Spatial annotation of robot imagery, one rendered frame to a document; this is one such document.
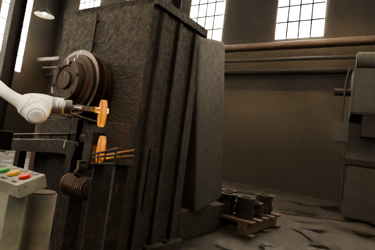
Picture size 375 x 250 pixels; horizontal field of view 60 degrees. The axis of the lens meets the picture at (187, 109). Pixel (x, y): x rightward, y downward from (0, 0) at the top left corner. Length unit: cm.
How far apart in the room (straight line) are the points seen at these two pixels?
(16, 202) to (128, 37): 137
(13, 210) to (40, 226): 18
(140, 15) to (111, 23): 27
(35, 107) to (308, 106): 674
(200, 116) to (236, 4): 683
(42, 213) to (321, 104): 686
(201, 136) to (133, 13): 112
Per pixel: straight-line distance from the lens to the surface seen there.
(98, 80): 221
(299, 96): 788
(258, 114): 812
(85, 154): 219
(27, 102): 169
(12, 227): 142
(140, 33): 227
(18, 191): 131
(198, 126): 269
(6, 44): 935
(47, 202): 151
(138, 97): 213
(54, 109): 185
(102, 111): 182
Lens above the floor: 80
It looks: 6 degrees up
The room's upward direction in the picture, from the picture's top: 7 degrees clockwise
